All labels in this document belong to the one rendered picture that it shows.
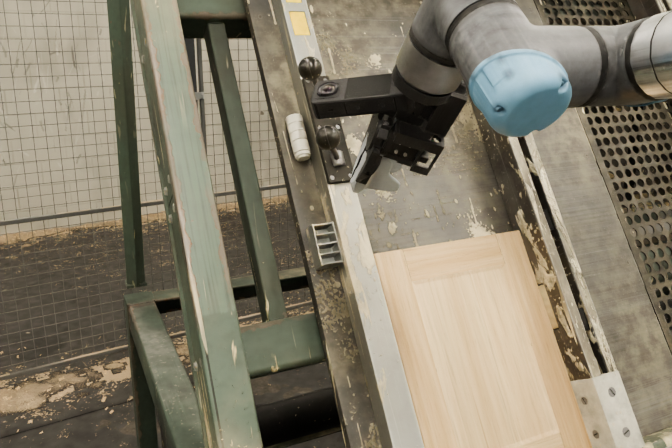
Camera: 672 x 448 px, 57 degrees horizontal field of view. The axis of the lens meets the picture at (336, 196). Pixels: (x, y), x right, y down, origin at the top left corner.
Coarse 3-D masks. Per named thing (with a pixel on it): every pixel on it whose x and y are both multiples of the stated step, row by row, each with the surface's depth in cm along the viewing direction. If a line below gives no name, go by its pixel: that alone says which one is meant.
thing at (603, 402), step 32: (480, 128) 122; (512, 160) 115; (512, 192) 116; (544, 192) 114; (512, 224) 117; (544, 224) 111; (544, 256) 110; (576, 288) 109; (576, 320) 106; (576, 352) 105; (608, 352) 106; (576, 384) 106; (608, 384) 103; (608, 416) 101
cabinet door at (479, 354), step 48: (480, 240) 111; (384, 288) 101; (432, 288) 104; (480, 288) 108; (528, 288) 111; (432, 336) 101; (480, 336) 104; (528, 336) 108; (432, 384) 98; (480, 384) 101; (528, 384) 104; (432, 432) 95; (480, 432) 98; (528, 432) 101; (576, 432) 104
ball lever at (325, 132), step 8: (320, 128) 92; (328, 128) 91; (320, 136) 91; (328, 136) 91; (336, 136) 91; (320, 144) 92; (328, 144) 91; (336, 144) 92; (336, 152) 99; (336, 160) 102; (344, 160) 102
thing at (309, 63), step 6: (306, 60) 95; (312, 60) 95; (318, 60) 95; (300, 66) 95; (306, 66) 94; (312, 66) 94; (318, 66) 95; (300, 72) 95; (306, 72) 95; (312, 72) 95; (318, 72) 95; (306, 78) 96; (312, 78) 95
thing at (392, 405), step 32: (288, 32) 110; (288, 64) 112; (320, 160) 103; (320, 192) 104; (352, 192) 103; (352, 224) 101; (352, 256) 98; (352, 288) 97; (352, 320) 98; (384, 320) 96; (384, 352) 95; (384, 384) 93; (384, 416) 91
